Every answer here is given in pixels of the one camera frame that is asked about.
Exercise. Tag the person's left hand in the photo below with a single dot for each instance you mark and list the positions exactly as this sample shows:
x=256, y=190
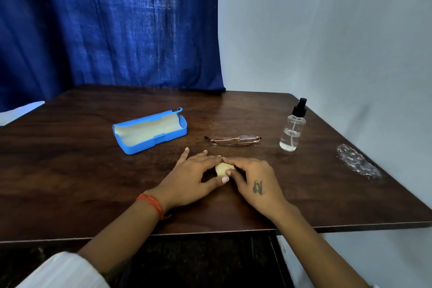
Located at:
x=184, y=183

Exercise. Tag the person's right hand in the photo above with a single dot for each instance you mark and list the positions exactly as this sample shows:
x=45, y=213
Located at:
x=258, y=185

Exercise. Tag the person's right thumb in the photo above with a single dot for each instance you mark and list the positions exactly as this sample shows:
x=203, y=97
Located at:
x=233, y=175

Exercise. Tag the person's left thumb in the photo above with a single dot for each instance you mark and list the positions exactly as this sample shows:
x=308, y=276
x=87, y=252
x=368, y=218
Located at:
x=216, y=181

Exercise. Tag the person's left little finger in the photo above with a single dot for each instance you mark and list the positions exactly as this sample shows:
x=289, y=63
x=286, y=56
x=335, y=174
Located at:
x=182, y=158

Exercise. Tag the yellow cleaning cloth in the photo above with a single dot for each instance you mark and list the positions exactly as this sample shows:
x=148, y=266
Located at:
x=222, y=169

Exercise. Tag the person's right forearm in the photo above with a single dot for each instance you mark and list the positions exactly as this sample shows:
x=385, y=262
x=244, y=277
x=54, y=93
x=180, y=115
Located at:
x=314, y=250

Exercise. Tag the person's left forearm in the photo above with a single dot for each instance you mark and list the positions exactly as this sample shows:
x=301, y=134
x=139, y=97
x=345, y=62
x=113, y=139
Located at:
x=125, y=233

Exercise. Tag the gold-rimmed eyeglasses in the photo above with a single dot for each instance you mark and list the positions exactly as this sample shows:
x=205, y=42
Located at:
x=233, y=140

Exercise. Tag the open blue glasses case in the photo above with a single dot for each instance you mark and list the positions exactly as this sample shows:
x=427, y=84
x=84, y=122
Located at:
x=148, y=132

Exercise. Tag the clear spray bottle black cap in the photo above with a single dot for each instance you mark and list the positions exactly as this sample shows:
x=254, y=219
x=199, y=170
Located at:
x=292, y=131

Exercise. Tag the clear plastic wrapper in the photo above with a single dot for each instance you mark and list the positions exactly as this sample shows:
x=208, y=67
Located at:
x=357, y=162

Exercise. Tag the blue curtain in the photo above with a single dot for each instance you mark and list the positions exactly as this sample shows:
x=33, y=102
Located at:
x=101, y=24

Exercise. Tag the white sleeve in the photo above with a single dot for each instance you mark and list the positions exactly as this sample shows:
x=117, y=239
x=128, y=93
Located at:
x=64, y=272

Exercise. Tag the white paper sheet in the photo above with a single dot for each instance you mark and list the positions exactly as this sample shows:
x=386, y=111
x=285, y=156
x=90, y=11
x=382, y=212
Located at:
x=18, y=113

